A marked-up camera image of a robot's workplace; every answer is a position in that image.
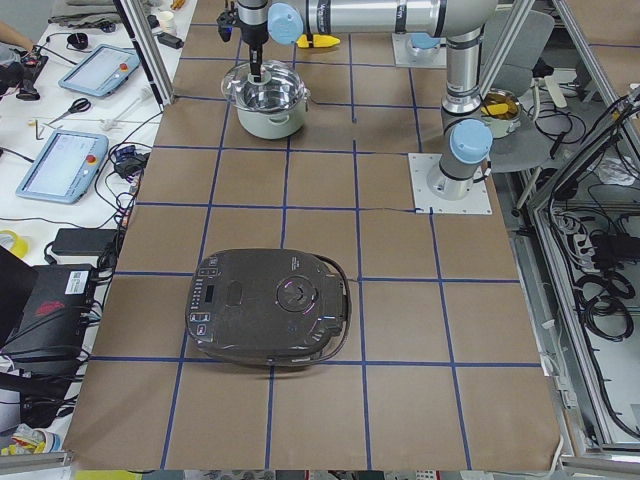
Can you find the yellow corn cob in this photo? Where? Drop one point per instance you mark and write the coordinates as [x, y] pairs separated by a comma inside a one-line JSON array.
[[320, 41]]

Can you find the far teach pendant tablet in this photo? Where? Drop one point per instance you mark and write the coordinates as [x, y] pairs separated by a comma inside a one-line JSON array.
[[102, 72]]

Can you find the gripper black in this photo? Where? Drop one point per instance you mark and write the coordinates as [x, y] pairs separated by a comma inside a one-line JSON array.
[[253, 31]]

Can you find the dark rice cooker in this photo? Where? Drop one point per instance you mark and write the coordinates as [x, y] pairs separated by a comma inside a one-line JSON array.
[[269, 307]]

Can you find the pale green electric pot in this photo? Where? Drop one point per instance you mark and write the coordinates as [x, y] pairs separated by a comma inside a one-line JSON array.
[[277, 125]]

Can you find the teach pendant tablet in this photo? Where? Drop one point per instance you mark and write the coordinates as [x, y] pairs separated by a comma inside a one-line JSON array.
[[102, 72], [65, 167]]

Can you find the near teach pendant tablet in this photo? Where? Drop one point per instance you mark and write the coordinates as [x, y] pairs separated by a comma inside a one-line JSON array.
[[65, 167]]

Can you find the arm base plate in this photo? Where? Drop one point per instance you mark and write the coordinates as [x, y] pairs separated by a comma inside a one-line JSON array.
[[435, 193], [402, 58]]

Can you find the yellow tape roll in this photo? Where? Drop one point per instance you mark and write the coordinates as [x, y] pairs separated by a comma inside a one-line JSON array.
[[14, 243]]

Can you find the black scissors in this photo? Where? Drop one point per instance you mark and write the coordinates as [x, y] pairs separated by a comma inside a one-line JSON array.
[[79, 105]]

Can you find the aluminium frame post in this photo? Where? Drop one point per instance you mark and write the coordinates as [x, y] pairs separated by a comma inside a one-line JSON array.
[[137, 27]]

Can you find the glass pot lid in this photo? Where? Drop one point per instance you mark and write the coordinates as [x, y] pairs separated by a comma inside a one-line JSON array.
[[280, 87]]

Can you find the black power adapter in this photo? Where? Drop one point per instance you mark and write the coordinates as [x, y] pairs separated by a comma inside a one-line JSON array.
[[82, 242]]

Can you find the white cup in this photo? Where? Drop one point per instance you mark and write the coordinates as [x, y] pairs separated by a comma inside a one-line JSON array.
[[167, 23]]

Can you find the metal bowl on chair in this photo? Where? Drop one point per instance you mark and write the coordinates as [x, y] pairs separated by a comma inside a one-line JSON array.
[[501, 113]]

